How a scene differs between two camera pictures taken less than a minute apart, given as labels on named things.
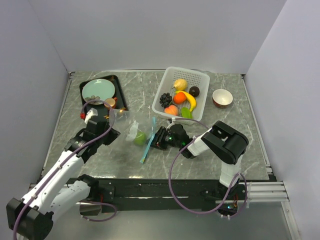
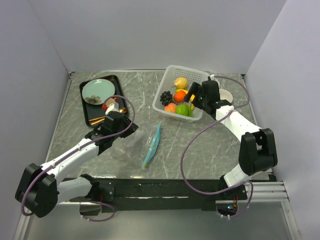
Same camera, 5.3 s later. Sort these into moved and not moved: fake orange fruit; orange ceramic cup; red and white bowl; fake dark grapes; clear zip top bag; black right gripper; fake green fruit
Moved: clear zip top bag; fake green fruit; black right gripper
Not moved: fake orange fruit; fake dark grapes; red and white bowl; orange ceramic cup
